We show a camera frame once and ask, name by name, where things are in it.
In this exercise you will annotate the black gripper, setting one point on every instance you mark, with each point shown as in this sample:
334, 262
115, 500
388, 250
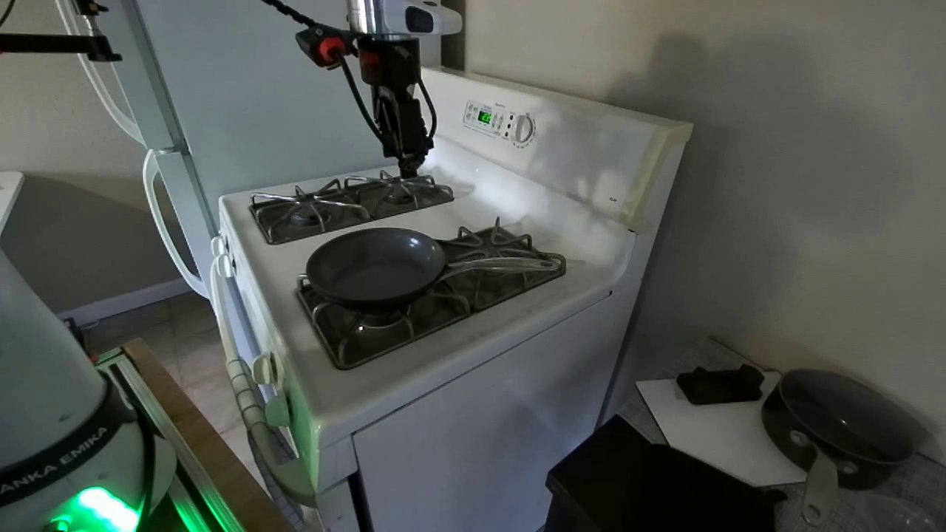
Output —
394, 85

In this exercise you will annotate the dark grey frying pan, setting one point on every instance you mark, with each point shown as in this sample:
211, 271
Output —
374, 267

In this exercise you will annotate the stove control panel green display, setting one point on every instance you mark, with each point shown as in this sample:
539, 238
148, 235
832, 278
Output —
490, 120

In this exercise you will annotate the white round timer knob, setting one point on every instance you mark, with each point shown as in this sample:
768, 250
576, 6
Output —
523, 129

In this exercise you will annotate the grey blue fridge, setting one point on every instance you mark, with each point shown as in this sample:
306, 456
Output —
216, 98

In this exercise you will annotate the white gas stove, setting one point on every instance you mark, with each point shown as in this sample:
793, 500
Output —
473, 394

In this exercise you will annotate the white stove knob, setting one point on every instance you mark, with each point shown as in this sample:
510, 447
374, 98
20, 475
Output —
264, 371

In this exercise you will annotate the black clamp bar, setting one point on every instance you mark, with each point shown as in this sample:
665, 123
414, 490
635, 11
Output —
59, 46

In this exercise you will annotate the wood edged robot stand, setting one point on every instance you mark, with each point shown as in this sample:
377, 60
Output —
196, 444

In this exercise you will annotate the small black block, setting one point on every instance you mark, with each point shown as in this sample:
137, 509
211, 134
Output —
718, 385

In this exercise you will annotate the white flat board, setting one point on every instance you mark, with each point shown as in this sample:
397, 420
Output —
718, 432

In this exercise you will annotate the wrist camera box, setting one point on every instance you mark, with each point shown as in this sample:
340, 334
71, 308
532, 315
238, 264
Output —
431, 18

